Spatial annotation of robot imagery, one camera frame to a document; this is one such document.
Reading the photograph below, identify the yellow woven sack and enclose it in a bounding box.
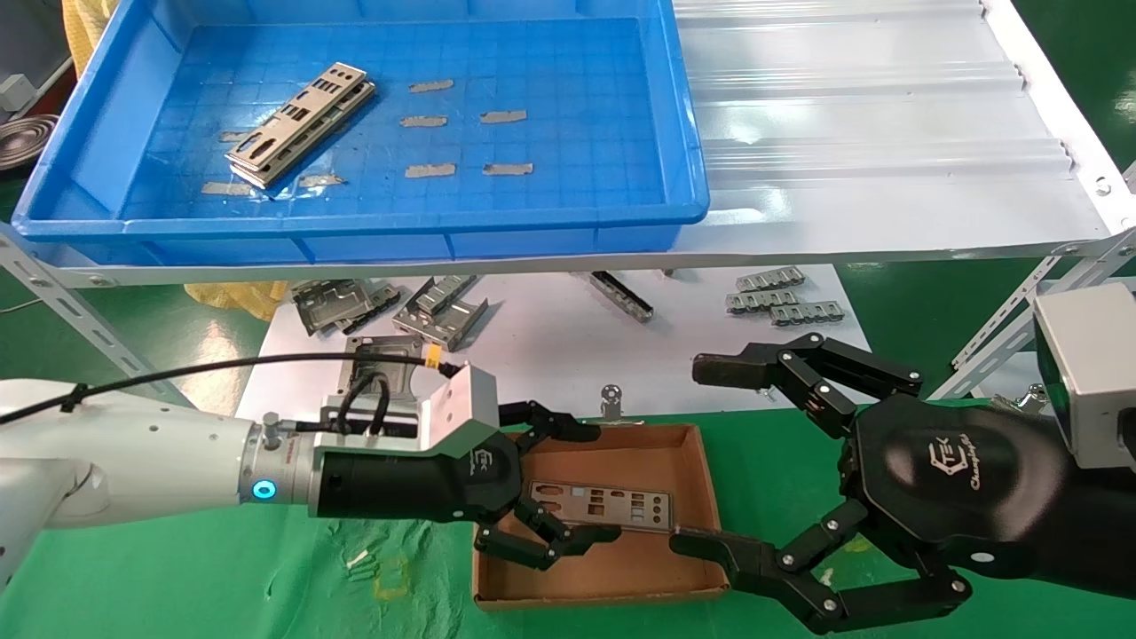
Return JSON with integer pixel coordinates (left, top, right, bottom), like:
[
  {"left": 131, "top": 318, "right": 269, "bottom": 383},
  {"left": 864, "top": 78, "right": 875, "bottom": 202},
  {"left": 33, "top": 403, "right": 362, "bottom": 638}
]
[{"left": 60, "top": 0, "right": 121, "bottom": 76}]

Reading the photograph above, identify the yellow plastic bag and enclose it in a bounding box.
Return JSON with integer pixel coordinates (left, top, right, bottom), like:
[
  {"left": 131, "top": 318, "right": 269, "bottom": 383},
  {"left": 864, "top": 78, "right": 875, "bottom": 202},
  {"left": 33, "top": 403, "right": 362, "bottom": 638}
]
[{"left": 184, "top": 281, "right": 288, "bottom": 322}]

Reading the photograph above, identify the long narrow metal rail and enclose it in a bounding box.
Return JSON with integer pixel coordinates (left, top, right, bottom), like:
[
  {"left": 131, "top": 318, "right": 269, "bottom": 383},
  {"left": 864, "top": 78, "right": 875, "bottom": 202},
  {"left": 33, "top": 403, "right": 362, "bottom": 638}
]
[{"left": 588, "top": 271, "right": 655, "bottom": 322}]

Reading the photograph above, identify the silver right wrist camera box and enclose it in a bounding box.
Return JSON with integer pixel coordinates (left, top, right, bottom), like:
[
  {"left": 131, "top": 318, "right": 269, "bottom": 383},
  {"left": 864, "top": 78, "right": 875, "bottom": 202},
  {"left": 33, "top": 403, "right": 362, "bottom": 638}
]
[{"left": 1032, "top": 284, "right": 1136, "bottom": 471}]

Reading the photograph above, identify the silver metal I/O shield plate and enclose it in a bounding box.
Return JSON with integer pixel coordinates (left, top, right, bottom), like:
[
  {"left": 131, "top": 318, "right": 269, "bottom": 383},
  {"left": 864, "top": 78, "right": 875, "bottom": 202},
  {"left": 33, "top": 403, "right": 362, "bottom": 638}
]
[
  {"left": 233, "top": 80, "right": 376, "bottom": 190},
  {"left": 529, "top": 479, "right": 673, "bottom": 535}
]

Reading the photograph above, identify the silver coiled metal tube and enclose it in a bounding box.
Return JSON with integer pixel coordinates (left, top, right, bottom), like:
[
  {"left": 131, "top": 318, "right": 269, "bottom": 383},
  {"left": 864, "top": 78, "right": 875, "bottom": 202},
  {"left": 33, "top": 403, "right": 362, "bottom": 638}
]
[{"left": 0, "top": 114, "right": 61, "bottom": 171}]

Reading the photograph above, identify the shallow brown cardboard box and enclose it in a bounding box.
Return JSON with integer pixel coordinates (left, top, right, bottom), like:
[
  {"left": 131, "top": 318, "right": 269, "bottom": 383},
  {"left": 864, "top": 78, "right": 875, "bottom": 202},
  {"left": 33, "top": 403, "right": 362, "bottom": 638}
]
[{"left": 472, "top": 422, "right": 730, "bottom": 613}]

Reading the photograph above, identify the black camera cable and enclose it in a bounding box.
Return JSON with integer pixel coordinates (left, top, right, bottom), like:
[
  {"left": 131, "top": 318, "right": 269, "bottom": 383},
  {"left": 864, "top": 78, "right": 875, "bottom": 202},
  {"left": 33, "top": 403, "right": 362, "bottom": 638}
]
[{"left": 0, "top": 346, "right": 464, "bottom": 438}]

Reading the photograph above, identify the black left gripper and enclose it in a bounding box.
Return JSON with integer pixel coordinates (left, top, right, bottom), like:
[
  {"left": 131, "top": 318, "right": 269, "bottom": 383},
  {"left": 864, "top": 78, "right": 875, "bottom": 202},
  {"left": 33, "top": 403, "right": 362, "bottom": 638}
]
[{"left": 311, "top": 399, "right": 624, "bottom": 572}]

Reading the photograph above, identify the small folded metal bracket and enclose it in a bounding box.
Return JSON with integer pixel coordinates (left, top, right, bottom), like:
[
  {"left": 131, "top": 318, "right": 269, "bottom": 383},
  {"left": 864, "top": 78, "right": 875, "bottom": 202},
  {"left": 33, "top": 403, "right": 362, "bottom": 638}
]
[{"left": 412, "top": 275, "right": 479, "bottom": 316}]

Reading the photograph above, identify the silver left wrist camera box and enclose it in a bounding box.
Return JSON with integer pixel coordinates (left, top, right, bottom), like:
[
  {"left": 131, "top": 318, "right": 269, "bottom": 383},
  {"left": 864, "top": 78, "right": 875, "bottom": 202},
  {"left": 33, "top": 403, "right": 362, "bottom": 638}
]
[{"left": 319, "top": 362, "right": 500, "bottom": 455}]

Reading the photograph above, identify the flat grey metal plate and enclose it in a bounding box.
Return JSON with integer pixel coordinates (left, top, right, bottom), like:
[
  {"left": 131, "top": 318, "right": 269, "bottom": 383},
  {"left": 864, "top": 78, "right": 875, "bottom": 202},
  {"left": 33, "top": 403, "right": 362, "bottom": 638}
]
[{"left": 335, "top": 335, "right": 425, "bottom": 409}]

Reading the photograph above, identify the metal I/O shield stack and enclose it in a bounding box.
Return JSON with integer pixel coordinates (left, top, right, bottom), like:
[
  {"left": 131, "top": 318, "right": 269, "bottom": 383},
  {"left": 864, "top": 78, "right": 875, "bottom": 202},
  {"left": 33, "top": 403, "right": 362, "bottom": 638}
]
[{"left": 225, "top": 62, "right": 367, "bottom": 183}]

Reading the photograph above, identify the white corrugated metal shelf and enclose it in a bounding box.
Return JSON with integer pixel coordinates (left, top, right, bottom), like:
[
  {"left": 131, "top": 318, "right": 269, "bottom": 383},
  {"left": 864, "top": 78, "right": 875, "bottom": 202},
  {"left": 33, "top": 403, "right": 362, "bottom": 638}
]
[{"left": 0, "top": 0, "right": 1136, "bottom": 291}]

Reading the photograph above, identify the blue plastic tray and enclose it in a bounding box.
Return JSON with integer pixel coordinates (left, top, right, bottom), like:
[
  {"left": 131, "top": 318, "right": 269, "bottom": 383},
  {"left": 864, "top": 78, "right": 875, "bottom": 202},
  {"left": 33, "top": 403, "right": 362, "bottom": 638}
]
[{"left": 11, "top": 0, "right": 712, "bottom": 267}]

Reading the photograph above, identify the large folded metal bracket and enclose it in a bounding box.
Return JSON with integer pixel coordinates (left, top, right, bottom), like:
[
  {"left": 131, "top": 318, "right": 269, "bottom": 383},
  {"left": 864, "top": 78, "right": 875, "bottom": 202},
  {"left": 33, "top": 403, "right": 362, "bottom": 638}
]
[{"left": 392, "top": 293, "right": 489, "bottom": 353}]

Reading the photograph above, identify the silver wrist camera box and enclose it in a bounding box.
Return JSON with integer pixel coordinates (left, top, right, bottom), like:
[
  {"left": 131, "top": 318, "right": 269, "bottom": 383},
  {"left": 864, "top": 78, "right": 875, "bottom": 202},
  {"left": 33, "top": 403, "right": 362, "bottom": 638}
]
[
  {"left": 1032, "top": 284, "right": 1136, "bottom": 471},
  {"left": 319, "top": 362, "right": 500, "bottom": 455}
]

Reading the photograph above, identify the grey stamped metal bracket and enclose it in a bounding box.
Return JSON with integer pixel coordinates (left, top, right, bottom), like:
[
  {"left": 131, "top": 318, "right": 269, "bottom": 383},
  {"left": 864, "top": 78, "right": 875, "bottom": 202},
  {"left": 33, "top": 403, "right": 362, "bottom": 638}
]
[
  {"left": 339, "top": 282, "right": 402, "bottom": 336},
  {"left": 292, "top": 280, "right": 375, "bottom": 338}
]

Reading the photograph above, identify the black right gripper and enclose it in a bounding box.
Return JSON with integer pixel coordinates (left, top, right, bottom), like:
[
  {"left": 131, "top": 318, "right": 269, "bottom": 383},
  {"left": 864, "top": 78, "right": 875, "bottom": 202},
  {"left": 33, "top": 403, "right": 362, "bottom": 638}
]
[{"left": 668, "top": 334, "right": 1075, "bottom": 635}]

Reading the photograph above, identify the small notched metal strip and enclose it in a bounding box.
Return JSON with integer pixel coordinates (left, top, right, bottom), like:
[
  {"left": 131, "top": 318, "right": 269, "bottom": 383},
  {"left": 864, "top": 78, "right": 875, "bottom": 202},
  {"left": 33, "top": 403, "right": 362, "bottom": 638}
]
[
  {"left": 736, "top": 269, "right": 806, "bottom": 292},
  {"left": 769, "top": 300, "right": 844, "bottom": 327},
  {"left": 725, "top": 288, "right": 799, "bottom": 313}
]

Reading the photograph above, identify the white slotted angle brace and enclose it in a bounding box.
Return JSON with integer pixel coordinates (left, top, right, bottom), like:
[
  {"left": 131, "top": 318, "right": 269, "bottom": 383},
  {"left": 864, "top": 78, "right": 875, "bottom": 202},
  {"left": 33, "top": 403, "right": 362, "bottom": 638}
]
[
  {"left": 923, "top": 226, "right": 1136, "bottom": 400},
  {"left": 0, "top": 233, "right": 192, "bottom": 409}
]

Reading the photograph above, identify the white paper sheet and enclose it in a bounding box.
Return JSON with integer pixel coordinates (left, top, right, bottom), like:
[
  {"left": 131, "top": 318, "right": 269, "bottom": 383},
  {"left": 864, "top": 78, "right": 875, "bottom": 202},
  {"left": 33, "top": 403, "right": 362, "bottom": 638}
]
[{"left": 233, "top": 264, "right": 872, "bottom": 433}]

